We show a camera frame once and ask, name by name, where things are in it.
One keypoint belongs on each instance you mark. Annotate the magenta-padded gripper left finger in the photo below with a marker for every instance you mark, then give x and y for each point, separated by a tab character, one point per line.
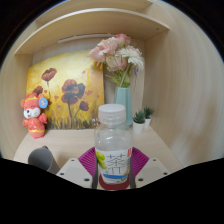
74	171

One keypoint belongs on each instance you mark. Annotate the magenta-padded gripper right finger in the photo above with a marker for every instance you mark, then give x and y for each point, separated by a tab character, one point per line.
151	170

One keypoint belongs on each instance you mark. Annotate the clear plastic drink bottle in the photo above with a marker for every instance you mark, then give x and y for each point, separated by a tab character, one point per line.
113	140

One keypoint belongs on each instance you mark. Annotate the grey plastic cup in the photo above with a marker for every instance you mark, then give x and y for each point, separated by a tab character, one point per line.
41	159

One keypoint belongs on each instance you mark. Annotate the small potted green plant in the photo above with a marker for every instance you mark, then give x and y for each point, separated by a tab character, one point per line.
148	113
138	127

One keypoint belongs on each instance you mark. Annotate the red plush mouse toy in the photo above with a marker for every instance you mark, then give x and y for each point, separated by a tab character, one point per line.
35	121

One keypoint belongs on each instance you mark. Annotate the pale green ceramic vase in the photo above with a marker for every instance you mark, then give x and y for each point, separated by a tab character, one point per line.
124	98

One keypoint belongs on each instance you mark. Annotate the yellow poppy flower painting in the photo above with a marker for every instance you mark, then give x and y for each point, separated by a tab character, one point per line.
66	65

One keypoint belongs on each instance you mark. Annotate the pink and white flower bouquet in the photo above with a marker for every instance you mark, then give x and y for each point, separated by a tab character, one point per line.
115	50

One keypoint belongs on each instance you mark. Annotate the white light bar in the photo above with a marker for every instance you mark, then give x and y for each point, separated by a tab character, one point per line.
85	37

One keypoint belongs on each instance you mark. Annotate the light wooden wall shelf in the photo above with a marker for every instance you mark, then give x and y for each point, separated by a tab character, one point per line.
100	23

